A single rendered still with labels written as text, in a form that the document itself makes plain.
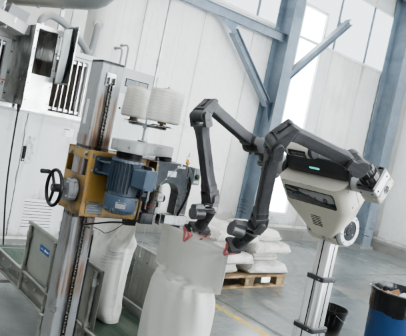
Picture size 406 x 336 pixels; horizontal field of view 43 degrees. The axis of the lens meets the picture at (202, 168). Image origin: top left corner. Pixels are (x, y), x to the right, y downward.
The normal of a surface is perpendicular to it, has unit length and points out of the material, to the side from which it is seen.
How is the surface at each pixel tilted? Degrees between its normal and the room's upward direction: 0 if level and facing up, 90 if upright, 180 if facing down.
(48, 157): 90
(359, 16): 90
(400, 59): 90
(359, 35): 90
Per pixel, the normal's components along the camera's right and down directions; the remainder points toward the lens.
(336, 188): -0.34, -0.83
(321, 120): 0.61, 0.17
